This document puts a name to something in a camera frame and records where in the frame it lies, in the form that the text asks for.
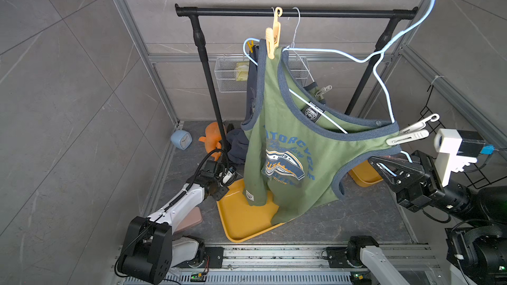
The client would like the green printed tank top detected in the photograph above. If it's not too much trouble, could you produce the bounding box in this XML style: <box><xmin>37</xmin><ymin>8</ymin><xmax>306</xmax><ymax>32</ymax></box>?
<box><xmin>244</xmin><ymin>40</ymin><xmax>401</xmax><ymax>225</ymax></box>

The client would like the light blue wire hanger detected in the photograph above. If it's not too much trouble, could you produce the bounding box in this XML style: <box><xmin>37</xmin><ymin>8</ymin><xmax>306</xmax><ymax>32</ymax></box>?
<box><xmin>242</xmin><ymin>0</ymin><xmax>436</xmax><ymax>134</ymax></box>

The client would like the orange clothespin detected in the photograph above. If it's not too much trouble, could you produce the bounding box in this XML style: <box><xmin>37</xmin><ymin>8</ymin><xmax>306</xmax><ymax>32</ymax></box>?
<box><xmin>265</xmin><ymin>7</ymin><xmax>283</xmax><ymax>59</ymax></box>

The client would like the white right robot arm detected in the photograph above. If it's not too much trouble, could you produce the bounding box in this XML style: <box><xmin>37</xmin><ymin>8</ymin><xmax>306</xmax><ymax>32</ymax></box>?
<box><xmin>368</xmin><ymin>150</ymin><xmax>506</xmax><ymax>284</ymax></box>

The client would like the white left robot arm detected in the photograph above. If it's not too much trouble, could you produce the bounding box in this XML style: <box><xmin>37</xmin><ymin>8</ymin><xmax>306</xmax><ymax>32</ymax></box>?
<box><xmin>114</xmin><ymin>149</ymin><xmax>237</xmax><ymax>284</ymax></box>

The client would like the dark grey tank top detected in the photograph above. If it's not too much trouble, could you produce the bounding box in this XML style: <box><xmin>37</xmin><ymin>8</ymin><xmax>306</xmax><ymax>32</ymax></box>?
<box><xmin>226</xmin><ymin>62</ymin><xmax>257</xmax><ymax>164</ymax></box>

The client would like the plain green tank top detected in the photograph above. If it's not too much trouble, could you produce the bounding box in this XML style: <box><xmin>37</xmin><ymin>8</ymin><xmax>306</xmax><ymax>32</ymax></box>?
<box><xmin>304</xmin><ymin>82</ymin><xmax>326</xmax><ymax>104</ymax></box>

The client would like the small yellow plastic tray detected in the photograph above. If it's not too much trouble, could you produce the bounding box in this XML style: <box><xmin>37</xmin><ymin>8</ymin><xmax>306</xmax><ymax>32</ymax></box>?
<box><xmin>349</xmin><ymin>161</ymin><xmax>383</xmax><ymax>187</ymax></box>

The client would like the pink rectangular case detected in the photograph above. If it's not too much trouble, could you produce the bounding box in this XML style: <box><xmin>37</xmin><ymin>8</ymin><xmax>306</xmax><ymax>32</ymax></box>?
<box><xmin>173</xmin><ymin>207</ymin><xmax>203</xmax><ymax>234</ymax></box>

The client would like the large yellow plastic tray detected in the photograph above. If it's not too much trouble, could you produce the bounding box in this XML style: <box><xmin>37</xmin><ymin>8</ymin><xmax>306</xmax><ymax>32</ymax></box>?
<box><xmin>217</xmin><ymin>179</ymin><xmax>283</xmax><ymax>244</ymax></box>

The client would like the orange plush toy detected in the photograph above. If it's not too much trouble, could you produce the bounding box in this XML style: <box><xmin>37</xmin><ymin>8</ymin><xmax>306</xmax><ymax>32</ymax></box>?
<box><xmin>199</xmin><ymin>121</ymin><xmax>224</xmax><ymax>153</ymax></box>

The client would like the yellow item in basket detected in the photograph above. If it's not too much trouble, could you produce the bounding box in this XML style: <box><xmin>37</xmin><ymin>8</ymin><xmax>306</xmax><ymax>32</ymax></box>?
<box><xmin>234</xmin><ymin>61</ymin><xmax>250</xmax><ymax>82</ymax></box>

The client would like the black clothes rack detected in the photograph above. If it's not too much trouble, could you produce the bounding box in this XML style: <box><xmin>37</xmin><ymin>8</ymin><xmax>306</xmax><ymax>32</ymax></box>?
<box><xmin>175</xmin><ymin>3</ymin><xmax>419</xmax><ymax>159</ymax></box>

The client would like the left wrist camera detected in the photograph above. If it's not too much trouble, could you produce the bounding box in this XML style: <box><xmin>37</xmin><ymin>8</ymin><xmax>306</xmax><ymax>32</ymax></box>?
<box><xmin>221</xmin><ymin>167</ymin><xmax>238</xmax><ymax>187</ymax></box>

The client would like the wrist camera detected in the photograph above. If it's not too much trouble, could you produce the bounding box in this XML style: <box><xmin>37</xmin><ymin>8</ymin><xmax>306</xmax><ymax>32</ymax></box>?
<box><xmin>434</xmin><ymin>128</ymin><xmax>495</xmax><ymax>187</ymax></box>
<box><xmin>221</xmin><ymin>167</ymin><xmax>238</xmax><ymax>187</ymax></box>

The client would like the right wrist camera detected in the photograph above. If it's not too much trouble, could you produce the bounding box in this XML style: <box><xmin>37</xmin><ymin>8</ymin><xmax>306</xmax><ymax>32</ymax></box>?
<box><xmin>434</xmin><ymin>128</ymin><xmax>495</xmax><ymax>187</ymax></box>

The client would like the metal base rail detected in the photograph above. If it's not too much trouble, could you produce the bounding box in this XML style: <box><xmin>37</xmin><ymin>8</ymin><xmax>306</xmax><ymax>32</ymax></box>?
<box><xmin>162</xmin><ymin>244</ymin><xmax>447</xmax><ymax>284</ymax></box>

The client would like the black wire wall rack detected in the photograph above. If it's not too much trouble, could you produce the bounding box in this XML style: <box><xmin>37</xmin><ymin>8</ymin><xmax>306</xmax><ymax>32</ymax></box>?
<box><xmin>420</xmin><ymin>85</ymin><xmax>506</xmax><ymax>191</ymax></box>

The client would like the white wire basket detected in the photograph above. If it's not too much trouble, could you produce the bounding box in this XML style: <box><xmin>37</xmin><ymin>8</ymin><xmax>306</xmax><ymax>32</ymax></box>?
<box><xmin>214</xmin><ymin>56</ymin><xmax>310</xmax><ymax>93</ymax></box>

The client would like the white wire hanger right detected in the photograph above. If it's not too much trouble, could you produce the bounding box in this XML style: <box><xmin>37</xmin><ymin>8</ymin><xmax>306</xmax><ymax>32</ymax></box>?
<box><xmin>289</xmin><ymin>7</ymin><xmax>315</xmax><ymax>83</ymax></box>

